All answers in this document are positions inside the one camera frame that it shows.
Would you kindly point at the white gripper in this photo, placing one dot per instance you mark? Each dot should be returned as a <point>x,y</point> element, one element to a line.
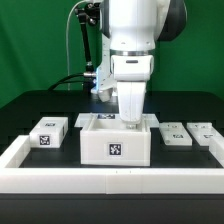
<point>131,74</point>

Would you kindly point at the white marker base plate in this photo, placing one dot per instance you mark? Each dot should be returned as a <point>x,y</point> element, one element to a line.
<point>83,118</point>

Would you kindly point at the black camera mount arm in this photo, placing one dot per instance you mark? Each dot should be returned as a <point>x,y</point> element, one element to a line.
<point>88,15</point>

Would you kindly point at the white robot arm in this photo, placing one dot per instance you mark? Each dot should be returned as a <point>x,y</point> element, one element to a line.
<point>130,30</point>

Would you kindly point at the white U-shaped fence wall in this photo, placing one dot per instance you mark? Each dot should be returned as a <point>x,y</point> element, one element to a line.
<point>15,179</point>

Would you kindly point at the white cabinet top block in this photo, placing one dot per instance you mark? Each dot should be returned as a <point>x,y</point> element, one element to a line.
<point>49,132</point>

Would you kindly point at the white cabinet body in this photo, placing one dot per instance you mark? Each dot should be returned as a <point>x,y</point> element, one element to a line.
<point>112,142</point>

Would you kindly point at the white cabinet door panel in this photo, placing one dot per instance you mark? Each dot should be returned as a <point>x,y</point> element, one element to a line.
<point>174,134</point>

